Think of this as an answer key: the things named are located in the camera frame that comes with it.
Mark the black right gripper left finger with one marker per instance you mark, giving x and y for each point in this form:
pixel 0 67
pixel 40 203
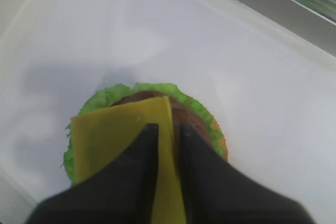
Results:
pixel 123 192

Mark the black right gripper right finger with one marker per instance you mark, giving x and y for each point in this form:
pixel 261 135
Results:
pixel 216 192

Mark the yellow cheese slice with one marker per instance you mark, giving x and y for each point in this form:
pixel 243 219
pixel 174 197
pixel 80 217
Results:
pixel 98 137

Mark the bottom bun under lettuce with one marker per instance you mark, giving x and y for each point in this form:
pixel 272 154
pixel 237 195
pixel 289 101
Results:
pixel 218 139

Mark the green lettuce leaf on tray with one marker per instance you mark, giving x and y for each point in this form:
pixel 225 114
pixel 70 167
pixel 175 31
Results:
pixel 105 97

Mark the brown patty on tray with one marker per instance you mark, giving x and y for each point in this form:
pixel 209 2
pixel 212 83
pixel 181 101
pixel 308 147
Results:
pixel 181 114

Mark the white metal tray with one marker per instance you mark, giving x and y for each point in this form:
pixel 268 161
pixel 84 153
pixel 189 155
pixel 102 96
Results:
pixel 262 6

